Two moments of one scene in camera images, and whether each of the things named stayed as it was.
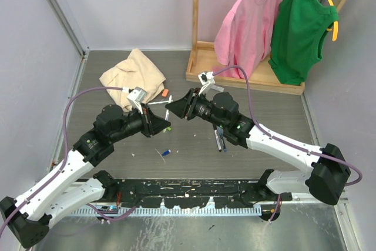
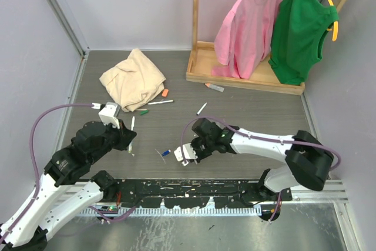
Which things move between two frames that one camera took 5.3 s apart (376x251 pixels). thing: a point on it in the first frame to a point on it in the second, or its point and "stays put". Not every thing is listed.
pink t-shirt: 245,36 stays put
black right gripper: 185,107 to 199,156
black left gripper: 152,123 to 125,134
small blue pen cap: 167,152 stays put
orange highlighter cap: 165,92 stays put
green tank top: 303,20 stays put
